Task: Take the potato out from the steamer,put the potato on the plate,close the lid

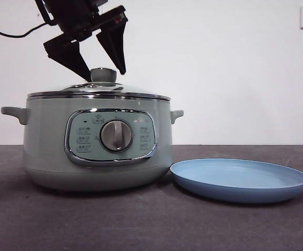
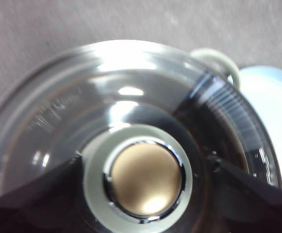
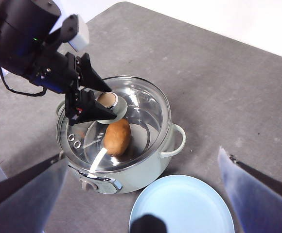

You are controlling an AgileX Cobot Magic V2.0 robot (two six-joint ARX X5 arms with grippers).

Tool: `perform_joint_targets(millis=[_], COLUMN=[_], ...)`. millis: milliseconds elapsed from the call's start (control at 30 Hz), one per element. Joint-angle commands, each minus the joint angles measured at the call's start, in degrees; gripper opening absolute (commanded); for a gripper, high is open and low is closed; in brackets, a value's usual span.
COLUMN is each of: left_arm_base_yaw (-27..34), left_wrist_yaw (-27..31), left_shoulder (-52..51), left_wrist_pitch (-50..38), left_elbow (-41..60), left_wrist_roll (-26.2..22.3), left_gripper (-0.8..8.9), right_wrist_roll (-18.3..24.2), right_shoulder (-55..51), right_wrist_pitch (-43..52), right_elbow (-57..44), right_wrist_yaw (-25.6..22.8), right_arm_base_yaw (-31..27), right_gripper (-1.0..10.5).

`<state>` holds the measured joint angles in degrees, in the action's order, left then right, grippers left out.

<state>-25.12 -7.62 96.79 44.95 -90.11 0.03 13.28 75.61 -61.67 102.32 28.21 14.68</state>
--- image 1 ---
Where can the pale green electric steamer pot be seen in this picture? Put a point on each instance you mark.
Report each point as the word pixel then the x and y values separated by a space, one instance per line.
pixel 47 146

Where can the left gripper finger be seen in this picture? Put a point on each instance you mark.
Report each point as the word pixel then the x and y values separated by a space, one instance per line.
pixel 68 53
pixel 115 44

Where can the blue round plate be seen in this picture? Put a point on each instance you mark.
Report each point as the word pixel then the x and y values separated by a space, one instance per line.
pixel 240 175

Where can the glass lid with green knob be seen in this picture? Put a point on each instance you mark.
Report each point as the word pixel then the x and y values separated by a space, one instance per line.
pixel 103 76

